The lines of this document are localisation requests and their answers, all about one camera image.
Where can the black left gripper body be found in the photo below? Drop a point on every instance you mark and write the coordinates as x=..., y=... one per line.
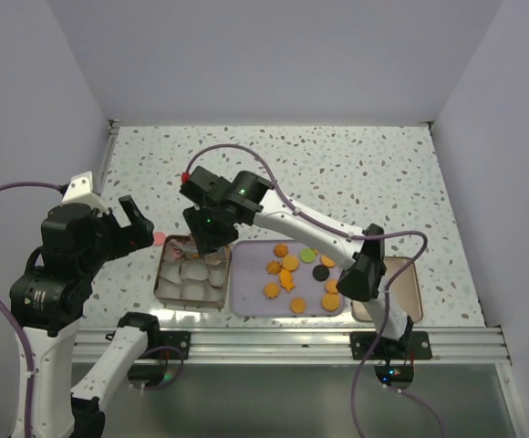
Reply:
x=111, y=240

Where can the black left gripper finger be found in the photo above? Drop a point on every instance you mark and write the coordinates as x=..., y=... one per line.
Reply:
x=131, y=210
x=142, y=233

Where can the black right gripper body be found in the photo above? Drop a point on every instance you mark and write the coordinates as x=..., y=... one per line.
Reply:
x=209, y=228

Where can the orange flower cookie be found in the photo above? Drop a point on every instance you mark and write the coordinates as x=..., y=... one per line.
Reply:
x=271, y=290
x=331, y=286

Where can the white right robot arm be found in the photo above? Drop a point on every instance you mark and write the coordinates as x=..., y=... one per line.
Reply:
x=219, y=205

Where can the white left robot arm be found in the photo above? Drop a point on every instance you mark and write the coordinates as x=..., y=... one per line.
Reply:
x=47, y=303

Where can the brown cookie tin with liners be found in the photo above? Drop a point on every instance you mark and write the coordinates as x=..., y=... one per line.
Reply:
x=191, y=283

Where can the orange cookie top right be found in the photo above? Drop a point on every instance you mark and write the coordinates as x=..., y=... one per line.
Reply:
x=281, y=250

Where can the orange rosette cookie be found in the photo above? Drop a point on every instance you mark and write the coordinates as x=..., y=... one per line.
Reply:
x=274, y=267

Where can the lilac plastic tray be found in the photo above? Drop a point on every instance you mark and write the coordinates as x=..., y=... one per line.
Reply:
x=248, y=277

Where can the orange round patterned cookie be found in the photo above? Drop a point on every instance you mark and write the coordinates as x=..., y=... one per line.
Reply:
x=290, y=262

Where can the green round cookie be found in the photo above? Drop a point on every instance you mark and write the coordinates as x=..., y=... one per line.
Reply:
x=308, y=255

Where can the orange round cookie bottom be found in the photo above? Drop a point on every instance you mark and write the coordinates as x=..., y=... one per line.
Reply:
x=297, y=305

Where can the black round cookie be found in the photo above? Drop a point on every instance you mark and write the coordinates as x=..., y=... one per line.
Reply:
x=321, y=273

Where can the orange round cookie upper right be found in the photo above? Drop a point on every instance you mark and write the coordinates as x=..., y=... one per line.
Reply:
x=326, y=261

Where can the orange waffle cookie bottom right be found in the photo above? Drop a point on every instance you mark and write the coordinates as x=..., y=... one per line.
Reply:
x=331, y=302

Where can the rose gold tin lid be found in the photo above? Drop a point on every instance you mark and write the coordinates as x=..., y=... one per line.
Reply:
x=405, y=289

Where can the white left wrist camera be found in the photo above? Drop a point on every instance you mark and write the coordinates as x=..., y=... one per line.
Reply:
x=81, y=189

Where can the aluminium mounting rail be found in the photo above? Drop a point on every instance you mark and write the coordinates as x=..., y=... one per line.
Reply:
x=337, y=346

